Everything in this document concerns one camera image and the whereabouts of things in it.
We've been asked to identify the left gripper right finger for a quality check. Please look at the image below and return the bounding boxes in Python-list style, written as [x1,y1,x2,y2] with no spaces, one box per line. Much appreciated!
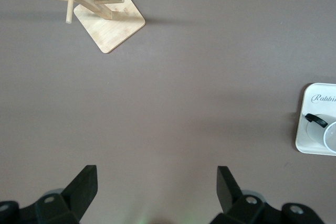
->
[211,166,283,224]

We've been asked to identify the white smiley mug black handle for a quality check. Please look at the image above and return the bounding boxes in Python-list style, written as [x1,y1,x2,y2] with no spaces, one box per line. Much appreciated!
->
[304,113,336,155]

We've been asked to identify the white rabbit print tray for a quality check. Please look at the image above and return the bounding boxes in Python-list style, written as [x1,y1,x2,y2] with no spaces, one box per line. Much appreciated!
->
[294,82,336,156]

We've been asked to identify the wooden cup rack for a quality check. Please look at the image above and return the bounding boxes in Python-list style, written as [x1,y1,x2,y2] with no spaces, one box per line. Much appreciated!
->
[33,0,146,54]

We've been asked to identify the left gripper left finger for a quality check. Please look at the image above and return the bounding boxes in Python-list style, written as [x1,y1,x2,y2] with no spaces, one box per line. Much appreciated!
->
[19,165,99,224]

